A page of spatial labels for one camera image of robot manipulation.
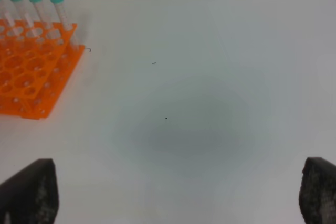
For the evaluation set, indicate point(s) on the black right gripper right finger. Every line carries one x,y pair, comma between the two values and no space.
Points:
317,191

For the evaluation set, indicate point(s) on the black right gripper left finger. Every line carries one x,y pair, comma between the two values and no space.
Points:
31,195

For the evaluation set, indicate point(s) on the orange plastic test tube rack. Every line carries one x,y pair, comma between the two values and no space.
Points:
34,73

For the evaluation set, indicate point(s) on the from test tube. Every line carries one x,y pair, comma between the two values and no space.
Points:
8,19
44,17
25,16

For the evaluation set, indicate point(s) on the rightmost back row test tube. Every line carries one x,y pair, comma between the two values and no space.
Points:
65,21

